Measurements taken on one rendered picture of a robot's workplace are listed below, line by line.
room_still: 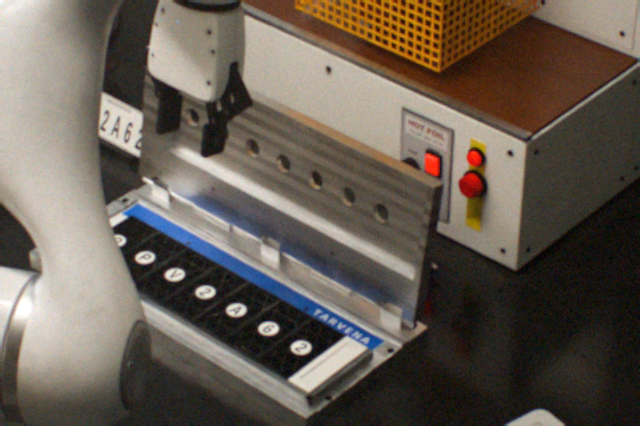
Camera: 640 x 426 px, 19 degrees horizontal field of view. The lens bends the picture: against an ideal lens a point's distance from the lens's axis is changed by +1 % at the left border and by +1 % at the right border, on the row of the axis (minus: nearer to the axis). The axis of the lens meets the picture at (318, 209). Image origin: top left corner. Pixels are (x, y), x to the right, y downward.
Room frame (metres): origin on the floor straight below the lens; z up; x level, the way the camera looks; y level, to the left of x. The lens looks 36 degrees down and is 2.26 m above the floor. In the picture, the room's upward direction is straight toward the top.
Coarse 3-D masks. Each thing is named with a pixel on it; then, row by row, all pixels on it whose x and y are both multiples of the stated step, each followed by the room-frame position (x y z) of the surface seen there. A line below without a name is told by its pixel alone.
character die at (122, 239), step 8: (120, 224) 1.80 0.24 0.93; (128, 224) 1.80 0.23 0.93; (136, 224) 1.80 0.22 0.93; (144, 224) 1.80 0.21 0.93; (120, 232) 1.78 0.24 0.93; (128, 232) 1.78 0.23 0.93; (136, 232) 1.78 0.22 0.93; (144, 232) 1.78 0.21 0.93; (152, 232) 1.78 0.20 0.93; (120, 240) 1.76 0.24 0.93; (128, 240) 1.76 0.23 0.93; (136, 240) 1.77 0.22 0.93; (144, 240) 1.76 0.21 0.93; (120, 248) 1.75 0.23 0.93; (128, 248) 1.75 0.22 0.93
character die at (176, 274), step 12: (192, 252) 1.74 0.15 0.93; (168, 264) 1.72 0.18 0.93; (180, 264) 1.72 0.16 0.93; (192, 264) 1.72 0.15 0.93; (204, 264) 1.72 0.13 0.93; (216, 264) 1.72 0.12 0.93; (144, 276) 1.69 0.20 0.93; (156, 276) 1.70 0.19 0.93; (168, 276) 1.69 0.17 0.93; (180, 276) 1.69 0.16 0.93; (192, 276) 1.70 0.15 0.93; (144, 288) 1.67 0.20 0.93; (156, 288) 1.67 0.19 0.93; (168, 288) 1.67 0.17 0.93; (180, 288) 1.67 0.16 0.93; (156, 300) 1.65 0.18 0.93
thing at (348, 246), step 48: (144, 96) 1.90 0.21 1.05; (144, 144) 1.89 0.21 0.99; (192, 144) 1.85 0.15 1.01; (240, 144) 1.81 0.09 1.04; (288, 144) 1.76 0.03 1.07; (336, 144) 1.71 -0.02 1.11; (192, 192) 1.83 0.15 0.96; (240, 192) 1.78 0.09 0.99; (288, 192) 1.75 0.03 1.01; (336, 192) 1.71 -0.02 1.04; (384, 192) 1.67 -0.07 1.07; (432, 192) 1.62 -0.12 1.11; (288, 240) 1.73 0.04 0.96; (336, 240) 1.68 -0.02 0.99; (384, 240) 1.66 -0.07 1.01; (432, 240) 1.62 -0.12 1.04; (336, 288) 1.67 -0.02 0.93; (384, 288) 1.63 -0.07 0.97
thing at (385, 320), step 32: (160, 192) 1.87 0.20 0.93; (192, 224) 1.81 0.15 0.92; (32, 256) 1.75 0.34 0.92; (256, 256) 1.75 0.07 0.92; (288, 256) 1.73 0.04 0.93; (320, 288) 1.69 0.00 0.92; (160, 320) 1.63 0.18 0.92; (352, 320) 1.63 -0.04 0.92; (384, 320) 1.63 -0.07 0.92; (192, 352) 1.57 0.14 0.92; (384, 352) 1.57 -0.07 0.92; (256, 384) 1.52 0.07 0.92; (352, 384) 1.52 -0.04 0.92; (288, 416) 1.48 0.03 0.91; (320, 416) 1.48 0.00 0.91
